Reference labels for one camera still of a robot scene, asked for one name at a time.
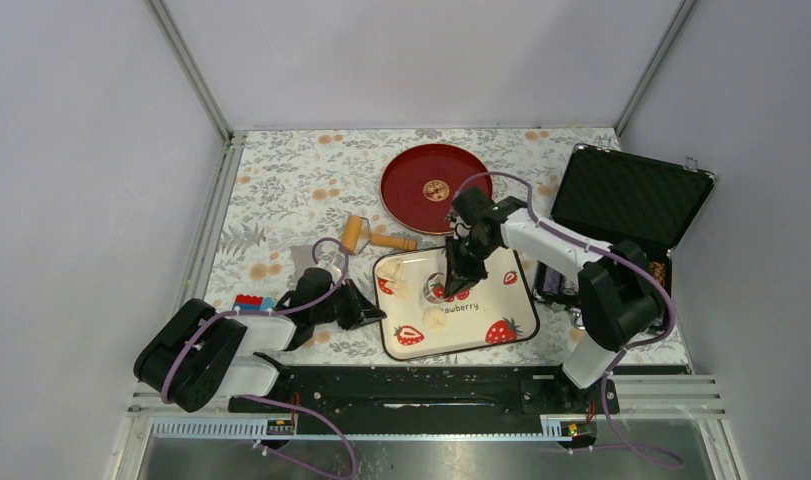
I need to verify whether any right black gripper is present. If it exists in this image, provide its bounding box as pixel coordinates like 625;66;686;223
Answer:
444;233;499;298

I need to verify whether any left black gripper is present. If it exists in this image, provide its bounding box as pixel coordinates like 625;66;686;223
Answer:
313;279;386;332

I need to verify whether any strawberry pattern rectangular tray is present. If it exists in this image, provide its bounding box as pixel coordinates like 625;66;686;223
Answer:
373;247;540;361

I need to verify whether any white dough piece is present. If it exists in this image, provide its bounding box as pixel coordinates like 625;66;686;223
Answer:
376;259;410;299

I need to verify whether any round cut dough wrapper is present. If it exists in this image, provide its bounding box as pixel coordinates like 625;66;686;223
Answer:
422;308;447;332

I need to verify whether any wooden roller with handle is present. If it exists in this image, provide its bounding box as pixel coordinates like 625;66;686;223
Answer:
340;215;418;255

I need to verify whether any metal scraper orange handle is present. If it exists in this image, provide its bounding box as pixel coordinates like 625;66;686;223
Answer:
290;245;316;274

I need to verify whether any metal round cookie cutter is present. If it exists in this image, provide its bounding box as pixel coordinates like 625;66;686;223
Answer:
422;272;447;304

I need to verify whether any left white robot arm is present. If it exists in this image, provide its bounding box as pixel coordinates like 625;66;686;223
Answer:
133;267;387;412

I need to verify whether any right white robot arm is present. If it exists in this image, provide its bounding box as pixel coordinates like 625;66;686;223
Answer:
444;187;668;412

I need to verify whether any red round lacquer tray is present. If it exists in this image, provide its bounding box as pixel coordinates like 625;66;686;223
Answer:
380;144;493;235

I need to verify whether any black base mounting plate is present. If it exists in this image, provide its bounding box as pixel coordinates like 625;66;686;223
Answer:
269;366;620;435

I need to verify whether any colourful toy brick block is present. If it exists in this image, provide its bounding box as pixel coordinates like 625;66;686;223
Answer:
233;294;276;311

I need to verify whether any floral tablecloth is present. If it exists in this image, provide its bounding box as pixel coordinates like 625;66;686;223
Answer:
198;128;620;366

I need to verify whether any black poker chip case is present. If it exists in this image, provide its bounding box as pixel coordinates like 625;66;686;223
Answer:
532;142;717;333

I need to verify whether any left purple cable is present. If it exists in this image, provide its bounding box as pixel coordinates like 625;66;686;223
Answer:
159;238;360;480

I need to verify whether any purple cable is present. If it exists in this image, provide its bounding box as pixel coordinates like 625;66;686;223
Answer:
159;238;360;480
451;171;686;470

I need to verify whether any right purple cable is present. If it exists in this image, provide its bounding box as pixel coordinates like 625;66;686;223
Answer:
451;171;686;470

